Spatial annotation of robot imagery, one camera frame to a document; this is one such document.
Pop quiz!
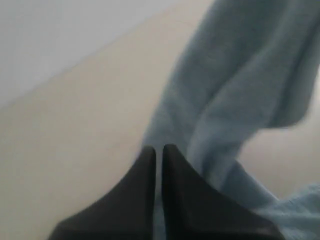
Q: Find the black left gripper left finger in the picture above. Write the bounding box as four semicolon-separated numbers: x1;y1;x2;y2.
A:
49;146;156;240

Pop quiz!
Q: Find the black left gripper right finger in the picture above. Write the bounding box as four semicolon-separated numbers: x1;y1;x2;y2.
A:
161;144;284;240

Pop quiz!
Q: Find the light blue terry towel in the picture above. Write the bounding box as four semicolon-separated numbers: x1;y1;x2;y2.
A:
142;0;320;240

